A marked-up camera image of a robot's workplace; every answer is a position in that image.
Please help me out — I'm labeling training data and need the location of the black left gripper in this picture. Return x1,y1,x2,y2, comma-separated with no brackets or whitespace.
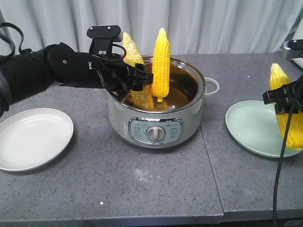
75,52,154,93

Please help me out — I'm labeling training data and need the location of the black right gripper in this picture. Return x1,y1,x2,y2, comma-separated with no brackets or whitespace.
263,76,303,114

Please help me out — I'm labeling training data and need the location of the bright yellow corn cob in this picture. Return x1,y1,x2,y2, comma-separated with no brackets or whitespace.
269,62,303,150
151,28,170,103

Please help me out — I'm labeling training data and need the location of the pale corn cob with white patch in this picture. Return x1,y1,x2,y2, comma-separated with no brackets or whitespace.
130,85,154,111

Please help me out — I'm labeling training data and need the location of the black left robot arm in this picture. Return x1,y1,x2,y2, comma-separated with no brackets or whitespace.
0,43,153,114

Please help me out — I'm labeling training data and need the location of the pale yellow corn cob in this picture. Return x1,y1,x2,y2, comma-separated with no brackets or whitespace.
123,32,144,67

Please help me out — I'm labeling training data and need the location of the bright yellow upright corn cob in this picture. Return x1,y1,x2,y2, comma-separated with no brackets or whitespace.
151,28,170,103

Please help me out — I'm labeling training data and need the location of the green round plate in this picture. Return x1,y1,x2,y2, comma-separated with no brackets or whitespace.
225,100,303,158

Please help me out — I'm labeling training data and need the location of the white rice cooker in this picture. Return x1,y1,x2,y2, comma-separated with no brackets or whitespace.
281,29,303,68

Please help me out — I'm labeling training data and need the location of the green electric cooking pot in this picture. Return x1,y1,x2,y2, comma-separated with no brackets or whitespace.
96,58,220,148

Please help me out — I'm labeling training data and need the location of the white curtain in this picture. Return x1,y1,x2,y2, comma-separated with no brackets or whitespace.
0,0,303,55

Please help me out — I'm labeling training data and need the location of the white round plate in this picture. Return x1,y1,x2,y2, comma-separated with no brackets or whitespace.
0,108,74,172

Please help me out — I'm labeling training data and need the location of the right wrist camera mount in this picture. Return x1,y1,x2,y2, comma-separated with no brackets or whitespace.
283,39,303,59

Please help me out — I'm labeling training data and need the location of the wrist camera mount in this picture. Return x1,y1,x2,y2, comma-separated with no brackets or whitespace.
87,25,123,59
283,39,303,59

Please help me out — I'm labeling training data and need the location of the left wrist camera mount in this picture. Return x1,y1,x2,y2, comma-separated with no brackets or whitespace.
87,25,123,59

